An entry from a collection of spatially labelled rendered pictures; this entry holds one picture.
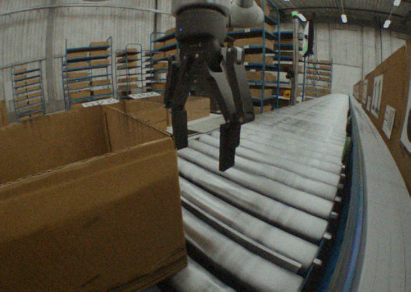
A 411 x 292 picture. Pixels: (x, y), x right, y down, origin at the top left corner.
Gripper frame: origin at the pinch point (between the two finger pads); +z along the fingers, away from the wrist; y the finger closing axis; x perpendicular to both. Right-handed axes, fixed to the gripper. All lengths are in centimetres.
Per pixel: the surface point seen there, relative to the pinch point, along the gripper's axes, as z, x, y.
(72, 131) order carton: -2.2, 17.3, 19.7
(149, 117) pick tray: 3.3, -12.2, 39.6
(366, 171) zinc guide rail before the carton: -3.8, 0.6, -23.4
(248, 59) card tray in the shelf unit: -32, -167, 92
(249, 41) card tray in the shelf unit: -54, -167, 91
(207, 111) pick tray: 7, -49, 46
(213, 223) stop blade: 11.3, 3.0, -5.7
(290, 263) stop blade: 10.8, 3.0, -19.7
